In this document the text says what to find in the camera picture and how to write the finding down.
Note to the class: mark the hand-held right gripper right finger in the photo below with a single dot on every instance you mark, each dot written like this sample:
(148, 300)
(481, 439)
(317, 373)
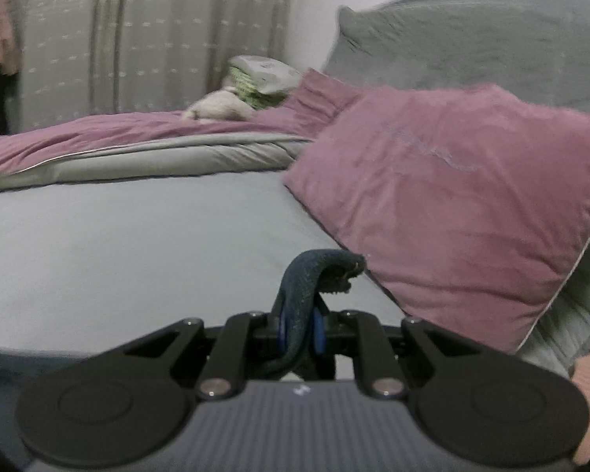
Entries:
(318, 332)

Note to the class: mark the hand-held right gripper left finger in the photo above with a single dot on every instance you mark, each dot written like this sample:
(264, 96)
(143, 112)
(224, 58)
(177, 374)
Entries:
(283, 329)

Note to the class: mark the dark blue jeans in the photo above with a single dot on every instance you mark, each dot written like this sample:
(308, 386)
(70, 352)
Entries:
(300, 280)

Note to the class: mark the light grey bed sheet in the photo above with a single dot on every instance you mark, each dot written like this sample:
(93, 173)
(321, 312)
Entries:
(128, 255)

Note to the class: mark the pink pillow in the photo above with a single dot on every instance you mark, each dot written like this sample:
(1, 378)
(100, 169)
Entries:
(447, 206)

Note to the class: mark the white plush toy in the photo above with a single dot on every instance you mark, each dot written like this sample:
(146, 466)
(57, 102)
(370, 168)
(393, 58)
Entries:
(221, 105)

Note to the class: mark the pink and grey duvet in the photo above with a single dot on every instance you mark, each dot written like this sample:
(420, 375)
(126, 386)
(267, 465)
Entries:
(152, 137)

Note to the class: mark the folded green white cloth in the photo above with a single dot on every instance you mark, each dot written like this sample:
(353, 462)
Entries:
(263, 76)

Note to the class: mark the grey dotted curtain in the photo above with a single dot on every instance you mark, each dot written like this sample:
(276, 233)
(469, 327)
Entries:
(152, 34)

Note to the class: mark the grey quilted headboard cover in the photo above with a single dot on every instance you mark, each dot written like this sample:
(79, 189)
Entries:
(472, 39)

